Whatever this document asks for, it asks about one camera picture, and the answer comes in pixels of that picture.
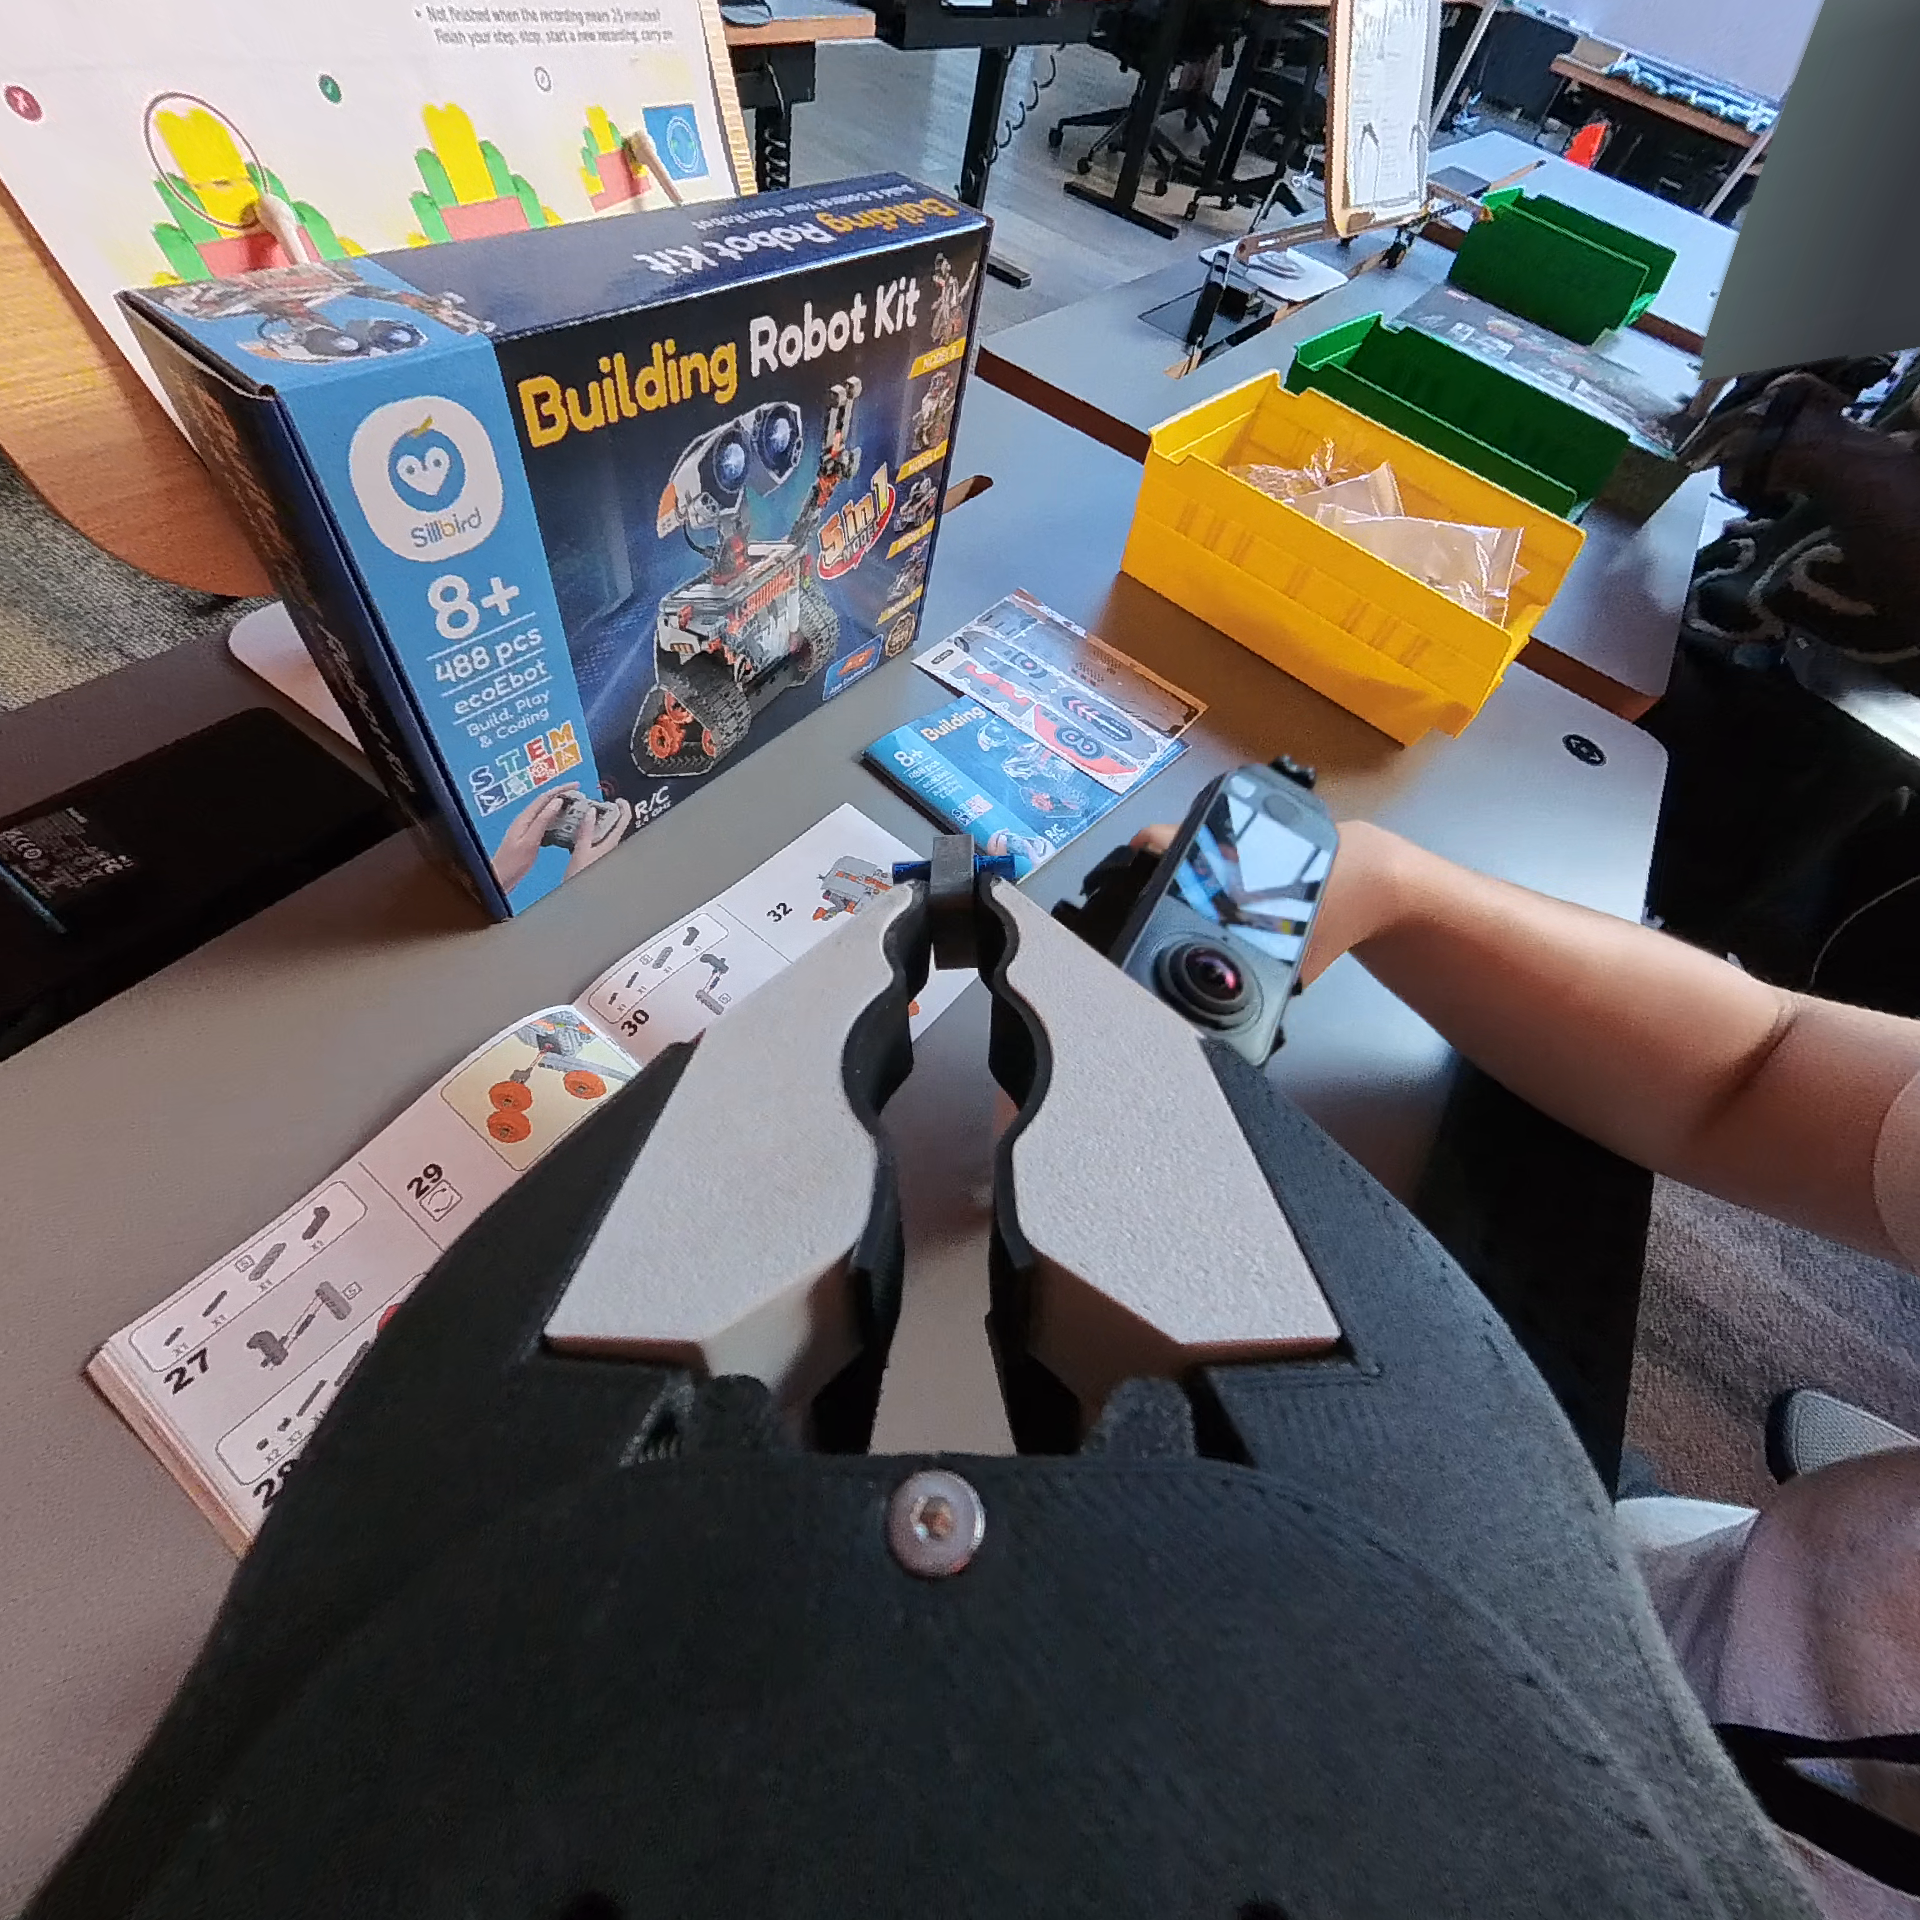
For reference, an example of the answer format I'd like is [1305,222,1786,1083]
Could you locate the black shoulder strap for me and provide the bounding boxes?
[1710,1723,1920,1801]

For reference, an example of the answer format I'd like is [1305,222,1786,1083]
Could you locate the white stand base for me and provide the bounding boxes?
[227,599,396,759]

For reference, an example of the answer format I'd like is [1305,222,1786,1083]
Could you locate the wooden display board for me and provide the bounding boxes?
[0,0,759,601]

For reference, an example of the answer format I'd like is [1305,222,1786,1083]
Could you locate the grey chair armrest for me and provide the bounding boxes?
[1766,1386,1920,1484]

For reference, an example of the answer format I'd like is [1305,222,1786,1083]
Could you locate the blue cover manual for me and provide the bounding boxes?
[861,692,1141,881]

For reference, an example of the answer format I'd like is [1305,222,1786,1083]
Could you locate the clear plastic parts bags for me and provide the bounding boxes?
[1225,438,1530,619]

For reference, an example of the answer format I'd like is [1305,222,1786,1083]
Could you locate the green plastic bin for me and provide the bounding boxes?
[1286,312,1631,519]
[1446,190,1679,340]

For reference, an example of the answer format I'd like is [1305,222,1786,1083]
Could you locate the printed sticker sheet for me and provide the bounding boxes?
[911,588,1205,791]

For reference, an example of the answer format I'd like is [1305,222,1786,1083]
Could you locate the blue robot kit box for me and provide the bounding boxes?
[115,185,996,920]

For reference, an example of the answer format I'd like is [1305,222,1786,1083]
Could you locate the grey office desk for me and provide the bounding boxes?
[973,126,1780,722]

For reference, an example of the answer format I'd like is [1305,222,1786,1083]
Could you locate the grey holed building beam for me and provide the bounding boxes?
[917,833,988,969]

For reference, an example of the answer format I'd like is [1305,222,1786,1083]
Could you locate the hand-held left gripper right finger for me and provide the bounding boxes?
[971,877,1343,1453]

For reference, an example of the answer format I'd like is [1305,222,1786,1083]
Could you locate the yellow plastic bin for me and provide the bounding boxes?
[1121,370,1588,748]

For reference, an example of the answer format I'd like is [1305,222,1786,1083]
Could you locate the wooden easel with sheet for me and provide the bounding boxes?
[1200,0,1501,301]

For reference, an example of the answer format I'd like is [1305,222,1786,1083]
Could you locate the person's white shirt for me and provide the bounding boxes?
[1611,1034,1920,1891]

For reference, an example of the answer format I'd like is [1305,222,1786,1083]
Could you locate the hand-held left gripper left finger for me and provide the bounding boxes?
[544,883,935,1453]

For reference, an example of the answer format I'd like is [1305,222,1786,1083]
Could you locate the open white instruction booklet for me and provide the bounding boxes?
[86,801,978,1557]

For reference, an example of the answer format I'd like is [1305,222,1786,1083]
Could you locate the black flat device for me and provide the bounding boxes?
[0,704,396,1059]

